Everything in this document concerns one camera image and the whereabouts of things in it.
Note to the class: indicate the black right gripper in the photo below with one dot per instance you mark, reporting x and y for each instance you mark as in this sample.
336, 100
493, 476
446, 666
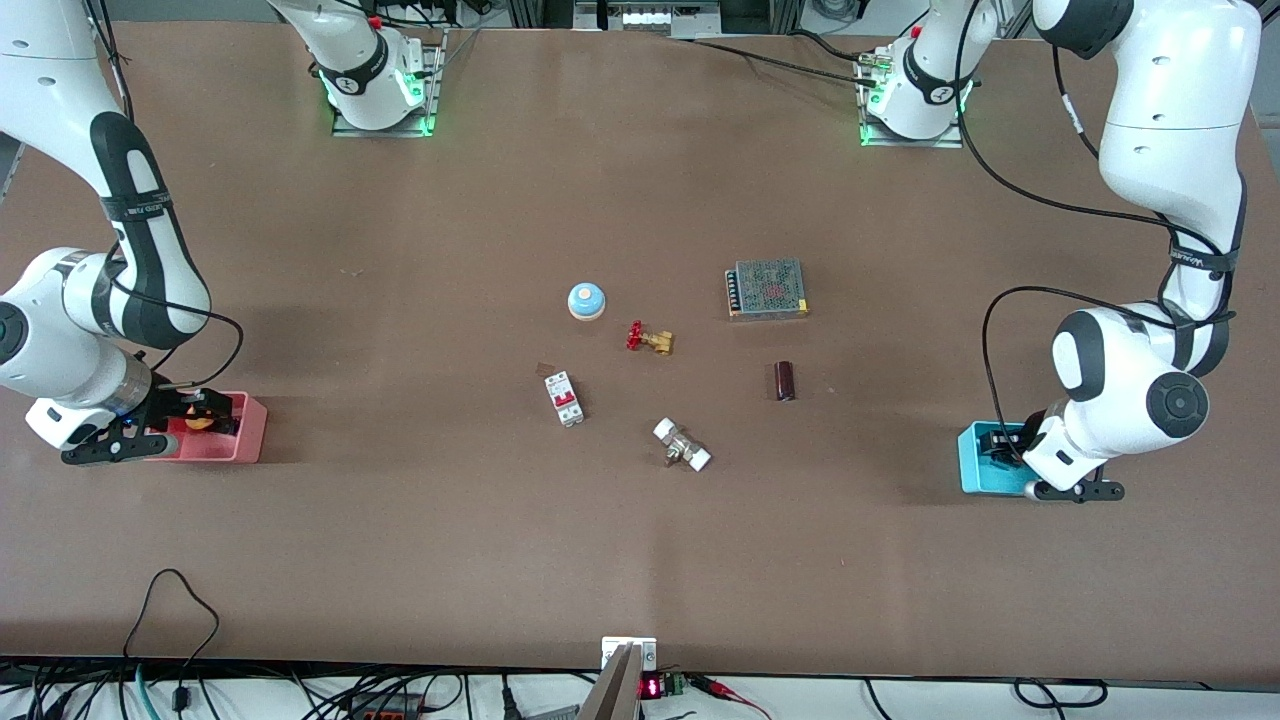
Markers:
170, 404

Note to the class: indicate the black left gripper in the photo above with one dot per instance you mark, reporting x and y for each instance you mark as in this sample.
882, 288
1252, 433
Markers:
1003, 442

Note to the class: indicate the yellow push button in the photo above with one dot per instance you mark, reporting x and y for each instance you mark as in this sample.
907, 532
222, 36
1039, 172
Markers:
200, 422

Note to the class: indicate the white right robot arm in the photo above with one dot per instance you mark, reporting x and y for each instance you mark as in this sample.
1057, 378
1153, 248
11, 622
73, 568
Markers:
60, 100

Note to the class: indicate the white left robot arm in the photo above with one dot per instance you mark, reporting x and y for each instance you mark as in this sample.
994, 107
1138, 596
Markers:
1170, 100

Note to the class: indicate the pink plastic bin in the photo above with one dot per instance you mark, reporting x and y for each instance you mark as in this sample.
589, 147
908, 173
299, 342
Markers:
235, 450

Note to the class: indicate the cyan plastic bin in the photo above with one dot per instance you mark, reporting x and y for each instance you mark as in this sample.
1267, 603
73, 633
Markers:
975, 482

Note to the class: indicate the dark brown cylindrical capacitor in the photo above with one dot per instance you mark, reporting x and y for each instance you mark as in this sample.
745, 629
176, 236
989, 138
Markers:
785, 381

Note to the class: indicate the metal mesh power supply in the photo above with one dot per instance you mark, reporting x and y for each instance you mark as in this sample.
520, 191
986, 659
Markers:
768, 290

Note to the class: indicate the silver valve white caps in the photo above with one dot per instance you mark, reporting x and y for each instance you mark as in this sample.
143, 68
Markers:
680, 445

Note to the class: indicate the orange power strip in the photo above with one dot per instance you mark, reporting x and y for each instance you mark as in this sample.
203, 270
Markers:
385, 712

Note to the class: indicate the red clip lead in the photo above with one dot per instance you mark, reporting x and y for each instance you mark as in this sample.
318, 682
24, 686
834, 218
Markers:
715, 686

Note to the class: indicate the blue dome bell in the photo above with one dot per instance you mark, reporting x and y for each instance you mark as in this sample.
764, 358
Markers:
586, 300

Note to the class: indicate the red LED display module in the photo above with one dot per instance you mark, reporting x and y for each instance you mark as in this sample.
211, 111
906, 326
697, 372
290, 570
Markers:
651, 687

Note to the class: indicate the grey control box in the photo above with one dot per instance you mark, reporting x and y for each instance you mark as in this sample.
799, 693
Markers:
645, 18

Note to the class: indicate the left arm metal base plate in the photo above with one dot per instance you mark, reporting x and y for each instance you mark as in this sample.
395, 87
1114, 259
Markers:
940, 143

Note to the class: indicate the white circuit breaker red switch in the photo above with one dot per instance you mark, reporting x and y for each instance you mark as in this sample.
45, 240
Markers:
563, 398

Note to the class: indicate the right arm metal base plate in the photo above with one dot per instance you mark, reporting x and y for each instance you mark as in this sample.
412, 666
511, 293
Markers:
433, 90

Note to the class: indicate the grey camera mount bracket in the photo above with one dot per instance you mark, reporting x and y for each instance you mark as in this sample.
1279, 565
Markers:
615, 690

